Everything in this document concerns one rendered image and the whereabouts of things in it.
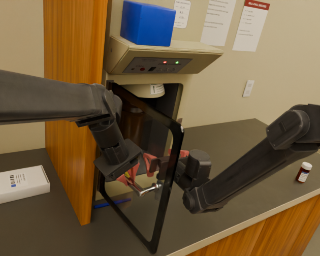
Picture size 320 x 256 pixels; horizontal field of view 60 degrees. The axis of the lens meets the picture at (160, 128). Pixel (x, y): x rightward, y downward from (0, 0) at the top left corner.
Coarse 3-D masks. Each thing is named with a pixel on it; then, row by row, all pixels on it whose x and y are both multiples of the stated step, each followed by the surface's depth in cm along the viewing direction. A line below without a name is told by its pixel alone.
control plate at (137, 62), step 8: (136, 64) 74; (144, 64) 75; (152, 64) 77; (160, 64) 78; (168, 64) 79; (176, 64) 81; (184, 64) 82; (128, 72) 78; (136, 72) 79; (144, 72) 80; (152, 72) 82; (160, 72) 83; (168, 72) 85; (176, 72) 87
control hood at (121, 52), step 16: (112, 48) 73; (128, 48) 66; (144, 48) 68; (160, 48) 70; (176, 48) 73; (192, 48) 76; (208, 48) 81; (112, 64) 74; (128, 64) 73; (192, 64) 84; (208, 64) 87
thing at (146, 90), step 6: (126, 84) 92; (132, 84) 91; (138, 84) 91; (144, 84) 91; (150, 84) 91; (156, 84) 93; (162, 84) 96; (132, 90) 91; (138, 90) 91; (144, 90) 91; (150, 90) 92; (156, 90) 93; (162, 90) 96; (138, 96) 91; (144, 96) 91; (150, 96) 92; (156, 96) 93
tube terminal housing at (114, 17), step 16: (112, 0) 70; (128, 0) 72; (144, 0) 74; (160, 0) 77; (192, 0) 82; (208, 0) 85; (112, 16) 72; (192, 16) 85; (112, 32) 74; (176, 32) 84; (192, 32) 87; (128, 80) 83; (144, 80) 86; (160, 80) 89; (176, 80) 93; (176, 112) 103; (96, 176) 94; (96, 192) 97
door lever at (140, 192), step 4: (128, 176) 71; (128, 180) 69; (132, 180) 69; (128, 184) 69; (132, 184) 68; (136, 184) 68; (152, 184) 69; (156, 184) 68; (132, 188) 68; (136, 188) 67; (140, 188) 67; (148, 188) 67; (152, 188) 68; (156, 188) 68; (136, 192) 67; (140, 192) 66; (144, 192) 66; (148, 192) 67; (156, 192) 69; (140, 196) 66
